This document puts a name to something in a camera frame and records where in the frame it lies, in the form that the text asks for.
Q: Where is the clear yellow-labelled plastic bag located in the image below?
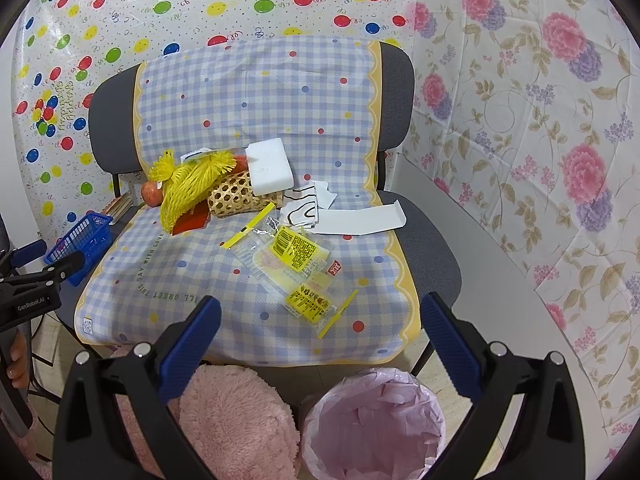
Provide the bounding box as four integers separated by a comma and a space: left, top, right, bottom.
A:
231, 214, 352, 334

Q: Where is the red apple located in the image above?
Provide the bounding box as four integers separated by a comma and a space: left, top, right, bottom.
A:
141, 181, 164, 208

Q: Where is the woven bamboo basket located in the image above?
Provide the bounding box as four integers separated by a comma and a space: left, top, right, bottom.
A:
207, 170, 283, 218

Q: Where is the person's left hand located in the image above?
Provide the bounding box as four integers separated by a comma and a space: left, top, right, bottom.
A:
6, 330, 29, 389

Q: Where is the small white paper scrap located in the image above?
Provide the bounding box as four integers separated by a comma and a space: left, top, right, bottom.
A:
304, 181, 337, 209

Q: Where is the white cardboard strip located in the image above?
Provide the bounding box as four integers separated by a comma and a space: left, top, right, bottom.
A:
310, 200, 407, 236

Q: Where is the stack of books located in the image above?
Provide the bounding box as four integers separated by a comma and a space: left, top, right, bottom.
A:
101, 192, 134, 226

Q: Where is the blue checkered chair cover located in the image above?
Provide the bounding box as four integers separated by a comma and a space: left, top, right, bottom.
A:
74, 36, 420, 366

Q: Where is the grey office chair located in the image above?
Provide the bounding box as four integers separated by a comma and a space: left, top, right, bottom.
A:
89, 44, 462, 302

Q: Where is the orange knitted cloth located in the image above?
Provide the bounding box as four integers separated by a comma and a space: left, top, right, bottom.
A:
233, 155, 248, 172

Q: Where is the yellow plastic strip lower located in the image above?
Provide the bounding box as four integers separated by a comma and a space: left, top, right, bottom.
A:
317, 289, 359, 339

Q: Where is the white blue milk carton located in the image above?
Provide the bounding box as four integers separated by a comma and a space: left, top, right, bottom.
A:
180, 148, 212, 164

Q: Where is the red paper wrapper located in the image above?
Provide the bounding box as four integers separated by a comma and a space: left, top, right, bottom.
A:
171, 200, 210, 235

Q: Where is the bin with pink bag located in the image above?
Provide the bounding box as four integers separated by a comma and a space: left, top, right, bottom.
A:
300, 367, 446, 479

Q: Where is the balloon print plastic sheet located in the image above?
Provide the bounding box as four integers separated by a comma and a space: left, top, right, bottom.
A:
10, 0, 439, 240

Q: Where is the white paper with brown lines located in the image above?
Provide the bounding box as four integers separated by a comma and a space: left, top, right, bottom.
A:
279, 183, 319, 228

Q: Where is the blue plastic basket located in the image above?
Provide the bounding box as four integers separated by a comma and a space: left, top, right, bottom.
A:
44, 212, 113, 286

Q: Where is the yellow plastic strip upper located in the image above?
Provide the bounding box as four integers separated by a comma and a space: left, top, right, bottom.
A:
221, 203, 276, 249

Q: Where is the floral print plastic sheet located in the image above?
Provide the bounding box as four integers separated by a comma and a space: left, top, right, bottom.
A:
404, 0, 639, 466

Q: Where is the yellow plastic strip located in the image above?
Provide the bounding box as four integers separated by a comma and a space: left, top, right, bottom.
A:
317, 289, 359, 339
221, 203, 276, 249

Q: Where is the white foam sponge block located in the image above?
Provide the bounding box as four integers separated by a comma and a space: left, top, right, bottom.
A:
245, 138, 294, 196

